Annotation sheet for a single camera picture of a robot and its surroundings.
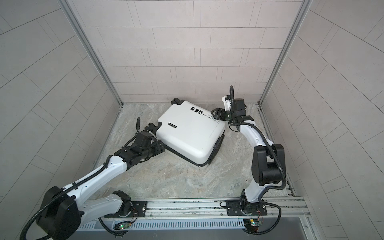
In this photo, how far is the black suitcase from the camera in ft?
2.44

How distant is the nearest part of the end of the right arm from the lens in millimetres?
660

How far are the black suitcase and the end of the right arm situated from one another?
3cm
